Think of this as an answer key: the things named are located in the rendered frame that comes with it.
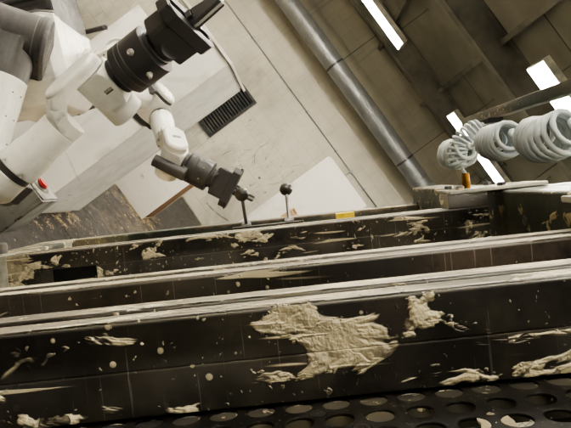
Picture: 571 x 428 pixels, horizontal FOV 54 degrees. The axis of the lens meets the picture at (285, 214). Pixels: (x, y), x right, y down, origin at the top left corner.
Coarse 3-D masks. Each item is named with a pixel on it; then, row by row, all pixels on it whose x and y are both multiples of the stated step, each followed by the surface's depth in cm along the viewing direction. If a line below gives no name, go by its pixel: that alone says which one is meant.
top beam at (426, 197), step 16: (416, 192) 176; (432, 192) 157; (496, 192) 110; (512, 192) 102; (528, 192) 96; (544, 192) 90; (560, 192) 85; (432, 208) 159; (496, 208) 111; (512, 208) 103; (528, 208) 96; (544, 208) 90; (560, 208) 85; (496, 224) 112; (512, 224) 104; (528, 224) 97; (544, 224) 91; (560, 224) 85
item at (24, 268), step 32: (448, 160) 111; (448, 192) 108; (480, 192) 109; (288, 224) 114; (320, 224) 109; (352, 224) 109; (384, 224) 109; (416, 224) 109; (448, 224) 109; (480, 224) 109; (0, 256) 109; (32, 256) 109; (64, 256) 109; (96, 256) 109; (128, 256) 109; (160, 256) 109; (192, 256) 109; (224, 256) 109; (256, 256) 109; (288, 256) 109
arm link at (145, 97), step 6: (156, 84) 170; (144, 90) 164; (150, 90) 167; (156, 90) 169; (162, 90) 170; (168, 90) 175; (138, 96) 162; (144, 96) 165; (150, 96) 168; (162, 96) 169; (168, 96) 171; (144, 102) 167; (168, 102) 171; (144, 126) 175
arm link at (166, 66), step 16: (160, 0) 87; (176, 0) 90; (160, 16) 89; (176, 16) 87; (144, 32) 92; (160, 32) 88; (176, 32) 89; (192, 32) 90; (128, 48) 90; (144, 48) 90; (160, 48) 91; (176, 48) 92; (192, 48) 93; (208, 48) 94; (128, 64) 91; (144, 64) 91; (160, 64) 92; (144, 80) 93
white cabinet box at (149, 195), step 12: (144, 168) 638; (120, 180) 639; (132, 180) 639; (144, 180) 639; (156, 180) 638; (180, 180) 638; (132, 192) 639; (144, 192) 639; (156, 192) 639; (168, 192) 638; (180, 192) 655; (132, 204) 640; (144, 204) 639; (156, 204) 639; (168, 204) 677; (144, 216) 640
